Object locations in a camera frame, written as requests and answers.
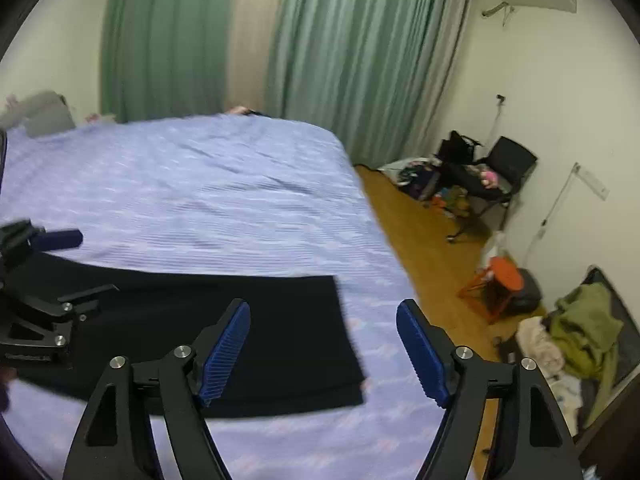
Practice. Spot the black bag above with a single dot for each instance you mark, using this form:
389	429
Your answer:
455	147

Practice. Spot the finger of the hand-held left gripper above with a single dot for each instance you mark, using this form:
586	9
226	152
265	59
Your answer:
45	315
60	240

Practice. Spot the beige cloth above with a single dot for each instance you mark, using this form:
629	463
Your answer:
537	342

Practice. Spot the green cloth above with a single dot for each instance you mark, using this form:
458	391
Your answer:
590	325

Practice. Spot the pink plush toy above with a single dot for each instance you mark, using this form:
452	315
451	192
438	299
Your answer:
490	177

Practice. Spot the open dark suitcase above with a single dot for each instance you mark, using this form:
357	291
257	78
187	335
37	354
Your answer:
622	360

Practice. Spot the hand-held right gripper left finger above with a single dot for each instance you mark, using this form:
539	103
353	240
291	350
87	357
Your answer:
225	355

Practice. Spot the grey padded headboard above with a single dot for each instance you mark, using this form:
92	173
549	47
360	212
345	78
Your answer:
45	112

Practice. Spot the orange stool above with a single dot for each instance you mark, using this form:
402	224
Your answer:
502	275

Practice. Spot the black pants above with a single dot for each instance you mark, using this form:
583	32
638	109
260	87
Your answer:
290	340

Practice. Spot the black wall plug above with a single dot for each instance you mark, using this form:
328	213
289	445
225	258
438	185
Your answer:
500	98

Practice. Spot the white wall power strip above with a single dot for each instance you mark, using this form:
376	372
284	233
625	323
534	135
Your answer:
592	180

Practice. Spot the pile of colourful toys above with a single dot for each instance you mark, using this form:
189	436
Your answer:
440	192

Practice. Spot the purple striped duvet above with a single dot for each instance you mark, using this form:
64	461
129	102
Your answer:
200	185

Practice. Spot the small pink plush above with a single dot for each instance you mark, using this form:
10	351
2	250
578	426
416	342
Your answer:
240	109

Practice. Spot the white plastic bag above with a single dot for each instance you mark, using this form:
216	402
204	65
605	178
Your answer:
400	167

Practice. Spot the black folding chair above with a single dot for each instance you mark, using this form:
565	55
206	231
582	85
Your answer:
515	157

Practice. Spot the white paper bag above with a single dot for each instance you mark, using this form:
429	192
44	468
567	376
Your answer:
495	250

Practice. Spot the green curtain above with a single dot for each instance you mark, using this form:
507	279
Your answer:
360	50
165	35

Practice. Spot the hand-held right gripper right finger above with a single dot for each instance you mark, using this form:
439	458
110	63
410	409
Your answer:
422	355

